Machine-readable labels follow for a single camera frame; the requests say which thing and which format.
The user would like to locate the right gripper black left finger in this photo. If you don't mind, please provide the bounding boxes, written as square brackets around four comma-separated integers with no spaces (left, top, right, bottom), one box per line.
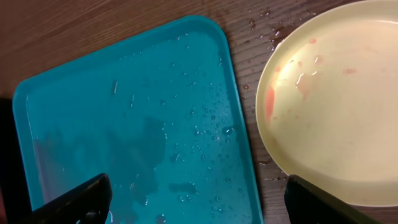
[19,173,113,224]

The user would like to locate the yellow plate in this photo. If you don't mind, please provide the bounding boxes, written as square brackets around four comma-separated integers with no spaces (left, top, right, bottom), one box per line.
[256,1,397,207]

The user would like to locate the teal plastic tray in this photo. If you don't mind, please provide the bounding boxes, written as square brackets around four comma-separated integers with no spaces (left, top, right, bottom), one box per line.
[12,16,264,223]

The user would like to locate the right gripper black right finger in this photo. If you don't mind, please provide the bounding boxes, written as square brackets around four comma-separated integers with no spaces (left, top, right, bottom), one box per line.
[284,175,379,224]

